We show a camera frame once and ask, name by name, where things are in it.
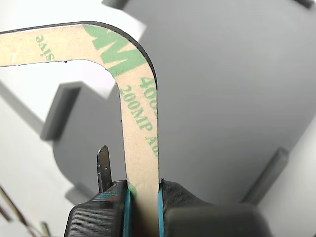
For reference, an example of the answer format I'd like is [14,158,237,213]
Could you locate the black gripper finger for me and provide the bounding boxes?
[157,178,272,237]
[63,145,133,237]

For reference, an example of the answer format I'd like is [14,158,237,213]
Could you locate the tan adhesive-backed frame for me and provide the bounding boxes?
[0,21,160,237]

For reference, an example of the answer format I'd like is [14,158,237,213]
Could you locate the gray plastic box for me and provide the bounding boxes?
[40,0,316,206]

